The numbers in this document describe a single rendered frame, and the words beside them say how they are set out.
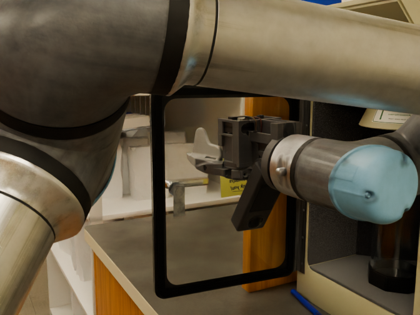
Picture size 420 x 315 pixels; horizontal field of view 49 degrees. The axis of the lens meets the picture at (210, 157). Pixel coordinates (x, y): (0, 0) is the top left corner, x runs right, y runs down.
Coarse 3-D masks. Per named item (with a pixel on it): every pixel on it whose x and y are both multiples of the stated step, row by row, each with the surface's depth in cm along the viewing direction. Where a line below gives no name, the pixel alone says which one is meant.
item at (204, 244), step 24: (168, 120) 83; (192, 120) 85; (216, 120) 86; (288, 120) 92; (168, 144) 83; (192, 144) 85; (216, 144) 87; (168, 168) 84; (192, 168) 86; (168, 192) 85; (192, 192) 87; (216, 192) 89; (240, 192) 91; (168, 216) 86; (192, 216) 88; (216, 216) 89; (168, 240) 86; (192, 240) 88; (216, 240) 90; (240, 240) 92; (264, 240) 94; (168, 264) 87; (192, 264) 89; (216, 264) 91; (240, 264) 93; (264, 264) 95
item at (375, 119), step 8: (368, 112) 83; (376, 112) 81; (384, 112) 79; (392, 112) 78; (400, 112) 77; (368, 120) 82; (376, 120) 80; (384, 120) 79; (392, 120) 78; (400, 120) 77; (376, 128) 80; (384, 128) 78; (392, 128) 77
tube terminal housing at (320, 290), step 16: (416, 272) 73; (304, 288) 99; (320, 288) 94; (336, 288) 90; (416, 288) 74; (320, 304) 95; (336, 304) 90; (352, 304) 86; (368, 304) 83; (416, 304) 74
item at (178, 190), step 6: (174, 186) 83; (180, 186) 84; (174, 192) 84; (180, 192) 84; (174, 198) 84; (180, 198) 84; (174, 204) 84; (180, 204) 84; (174, 210) 84; (180, 210) 85; (174, 216) 84
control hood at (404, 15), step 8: (360, 0) 65; (368, 0) 63; (376, 0) 62; (384, 0) 61; (392, 0) 60; (400, 0) 59; (408, 0) 60; (416, 0) 60; (344, 8) 67; (352, 8) 66; (360, 8) 65; (368, 8) 64; (376, 8) 63; (384, 8) 62; (392, 8) 61; (400, 8) 60; (408, 8) 60; (416, 8) 61; (384, 16) 63; (392, 16) 62; (400, 16) 61; (408, 16) 60; (416, 16) 61
